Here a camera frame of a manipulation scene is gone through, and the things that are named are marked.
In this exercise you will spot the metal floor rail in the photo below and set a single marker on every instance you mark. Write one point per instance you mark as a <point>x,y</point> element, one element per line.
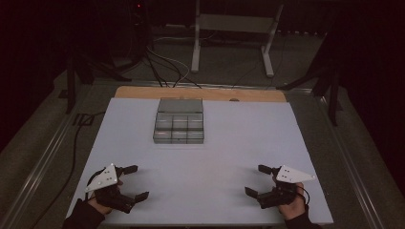
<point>38,165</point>
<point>350,165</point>

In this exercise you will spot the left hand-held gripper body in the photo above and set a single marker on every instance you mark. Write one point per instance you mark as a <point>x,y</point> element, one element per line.
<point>106,183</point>

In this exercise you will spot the white metal stand frame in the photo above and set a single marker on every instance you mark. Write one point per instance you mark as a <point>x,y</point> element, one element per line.
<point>234,24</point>

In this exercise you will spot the clear plastic compartment box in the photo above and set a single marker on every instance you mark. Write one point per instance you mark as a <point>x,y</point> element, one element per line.
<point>179,122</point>

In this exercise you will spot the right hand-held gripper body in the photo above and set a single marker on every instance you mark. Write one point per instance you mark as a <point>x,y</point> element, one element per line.
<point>281,187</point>

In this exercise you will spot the person's left hand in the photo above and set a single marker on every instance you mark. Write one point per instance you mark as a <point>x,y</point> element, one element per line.
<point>102,207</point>

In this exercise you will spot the person's right hand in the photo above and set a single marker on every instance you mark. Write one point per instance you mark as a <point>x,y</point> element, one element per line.
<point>293,207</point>

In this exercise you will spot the white table mat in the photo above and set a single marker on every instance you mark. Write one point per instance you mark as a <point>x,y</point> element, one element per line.
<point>203,178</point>

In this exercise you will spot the black tripod stand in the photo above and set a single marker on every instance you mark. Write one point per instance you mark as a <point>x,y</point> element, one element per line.
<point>79,71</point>
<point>328,76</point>

